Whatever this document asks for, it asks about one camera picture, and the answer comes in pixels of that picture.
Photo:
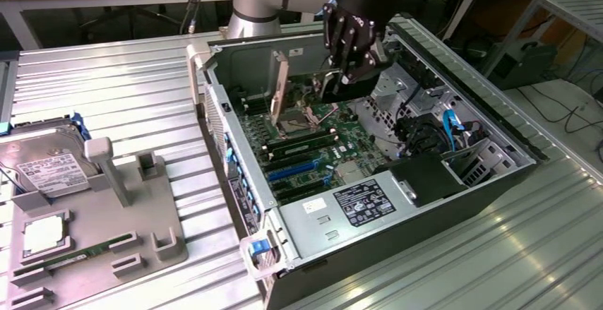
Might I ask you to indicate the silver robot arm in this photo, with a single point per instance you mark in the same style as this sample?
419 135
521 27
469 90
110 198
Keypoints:
257 6

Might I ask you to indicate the black RAM slot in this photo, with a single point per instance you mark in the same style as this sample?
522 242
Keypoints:
250 99
306 150
303 146
254 102
258 106
301 142
297 137
261 110

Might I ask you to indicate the blue expansion slot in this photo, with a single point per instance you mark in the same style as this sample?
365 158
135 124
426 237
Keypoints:
293 169

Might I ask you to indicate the short black expansion slot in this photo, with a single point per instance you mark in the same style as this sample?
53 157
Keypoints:
290 190

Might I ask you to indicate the metal socket cover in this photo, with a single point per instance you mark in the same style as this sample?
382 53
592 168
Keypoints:
281 87

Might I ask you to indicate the thin metal locking lever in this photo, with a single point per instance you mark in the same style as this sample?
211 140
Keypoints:
331 113

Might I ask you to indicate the CPU socket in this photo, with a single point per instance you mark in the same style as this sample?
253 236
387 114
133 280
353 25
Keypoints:
295 123

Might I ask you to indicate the green motherboard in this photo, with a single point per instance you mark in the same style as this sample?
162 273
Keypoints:
349 140

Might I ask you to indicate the black box on floor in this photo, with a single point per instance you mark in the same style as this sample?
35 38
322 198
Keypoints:
524 66

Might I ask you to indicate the silver chipset heat sink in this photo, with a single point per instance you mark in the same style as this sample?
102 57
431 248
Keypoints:
354 172

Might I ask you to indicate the black tripod stand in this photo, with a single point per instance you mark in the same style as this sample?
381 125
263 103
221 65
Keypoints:
194 3

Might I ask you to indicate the black plastic shroud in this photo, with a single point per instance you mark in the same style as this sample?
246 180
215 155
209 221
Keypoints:
425 179

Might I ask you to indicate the silver power supply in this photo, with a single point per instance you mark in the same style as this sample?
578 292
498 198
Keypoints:
321 232

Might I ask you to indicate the open black PC case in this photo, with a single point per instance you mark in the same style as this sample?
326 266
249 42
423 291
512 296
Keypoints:
425 239

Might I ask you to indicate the grey parts rack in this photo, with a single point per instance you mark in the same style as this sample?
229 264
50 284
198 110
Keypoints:
133 218

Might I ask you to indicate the hard disk with blue carrier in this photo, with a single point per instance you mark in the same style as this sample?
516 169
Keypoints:
42 168

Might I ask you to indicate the green RAM stick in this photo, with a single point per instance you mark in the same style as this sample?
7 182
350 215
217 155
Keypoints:
81 253

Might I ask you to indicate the silver CPU chip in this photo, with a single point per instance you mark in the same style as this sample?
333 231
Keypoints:
45 234

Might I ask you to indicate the aluminium frame table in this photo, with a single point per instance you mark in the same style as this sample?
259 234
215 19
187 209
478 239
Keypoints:
570 10

